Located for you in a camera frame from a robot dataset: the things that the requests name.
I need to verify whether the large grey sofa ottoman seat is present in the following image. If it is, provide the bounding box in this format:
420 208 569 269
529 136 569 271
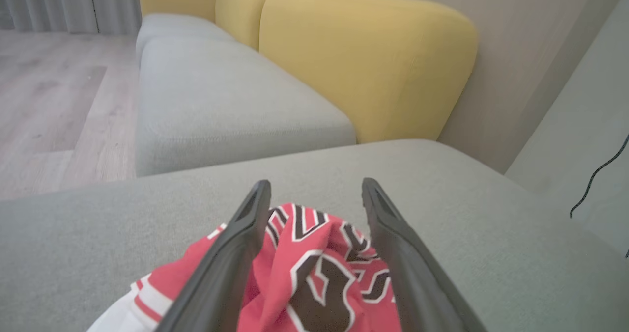
0 139 629 332

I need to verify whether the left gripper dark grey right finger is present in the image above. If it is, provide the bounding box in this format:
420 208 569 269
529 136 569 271
362 177 488 332

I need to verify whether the grey sofa seat cushion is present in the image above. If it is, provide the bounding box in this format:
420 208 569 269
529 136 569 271
136 13 236 68
134 36 357 178

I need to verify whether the grey curtain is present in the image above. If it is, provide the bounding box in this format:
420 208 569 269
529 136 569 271
0 0 143 34

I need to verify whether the thin black cable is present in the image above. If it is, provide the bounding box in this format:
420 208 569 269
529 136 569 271
569 133 629 220

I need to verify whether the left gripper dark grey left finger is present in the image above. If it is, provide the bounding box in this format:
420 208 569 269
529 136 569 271
155 179 272 332

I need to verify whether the red jersey with black lettering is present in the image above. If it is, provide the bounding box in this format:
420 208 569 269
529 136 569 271
87 203 403 332

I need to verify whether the narrow yellow sofa backrest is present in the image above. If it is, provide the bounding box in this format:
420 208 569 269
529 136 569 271
215 0 276 52

